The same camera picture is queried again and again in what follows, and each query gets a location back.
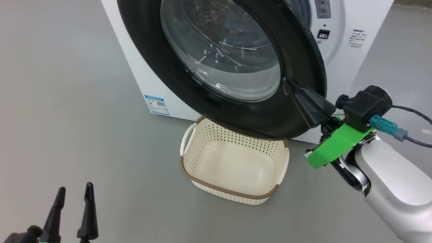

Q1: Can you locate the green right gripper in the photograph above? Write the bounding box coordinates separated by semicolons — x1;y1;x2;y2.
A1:
283;77;377;170

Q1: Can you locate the blue energy label sticker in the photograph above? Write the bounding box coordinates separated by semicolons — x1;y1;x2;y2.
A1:
144;95;170;116

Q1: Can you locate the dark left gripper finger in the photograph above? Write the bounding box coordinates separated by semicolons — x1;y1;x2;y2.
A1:
77;182;99;242
44;187;66;243

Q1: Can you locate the cream perforated laundry basket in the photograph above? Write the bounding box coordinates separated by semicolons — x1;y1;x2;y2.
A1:
180;116;290;206

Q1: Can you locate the black glass washer door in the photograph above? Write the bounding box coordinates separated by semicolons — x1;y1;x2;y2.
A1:
116;0;327;140

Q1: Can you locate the white front-load washing machine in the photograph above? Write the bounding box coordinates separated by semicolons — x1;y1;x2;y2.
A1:
101;0;395;144

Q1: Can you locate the black cable with teal connector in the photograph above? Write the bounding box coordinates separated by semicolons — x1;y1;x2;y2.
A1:
370;105;432;148

